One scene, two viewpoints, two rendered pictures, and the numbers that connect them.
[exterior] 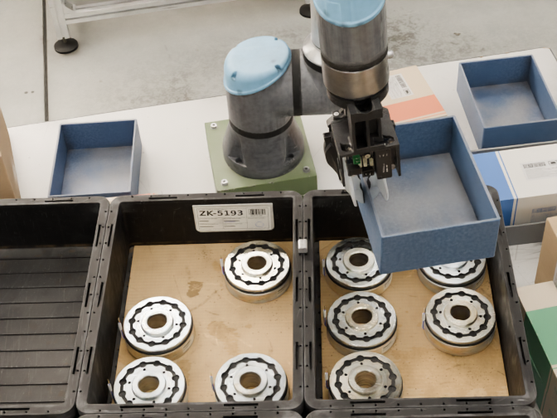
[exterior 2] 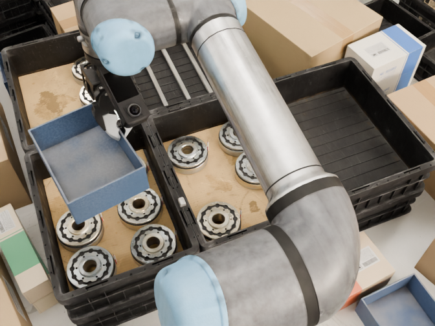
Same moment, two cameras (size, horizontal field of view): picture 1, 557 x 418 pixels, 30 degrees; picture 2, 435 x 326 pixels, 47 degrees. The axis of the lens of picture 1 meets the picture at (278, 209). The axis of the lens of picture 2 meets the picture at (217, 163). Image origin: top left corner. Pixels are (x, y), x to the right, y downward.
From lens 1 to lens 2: 1.62 m
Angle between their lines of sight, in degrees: 79
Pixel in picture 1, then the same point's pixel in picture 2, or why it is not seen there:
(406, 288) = (120, 249)
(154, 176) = not seen: outside the picture
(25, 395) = (302, 125)
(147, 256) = not seen: hidden behind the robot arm
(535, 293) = (33, 279)
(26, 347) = (322, 145)
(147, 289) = not seen: hidden behind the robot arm
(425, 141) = (92, 204)
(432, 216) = (81, 165)
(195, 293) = (251, 204)
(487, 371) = (61, 209)
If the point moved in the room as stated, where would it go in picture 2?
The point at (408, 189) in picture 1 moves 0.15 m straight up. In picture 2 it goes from (101, 180) to (85, 129)
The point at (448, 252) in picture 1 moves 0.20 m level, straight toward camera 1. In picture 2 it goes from (65, 132) to (61, 66)
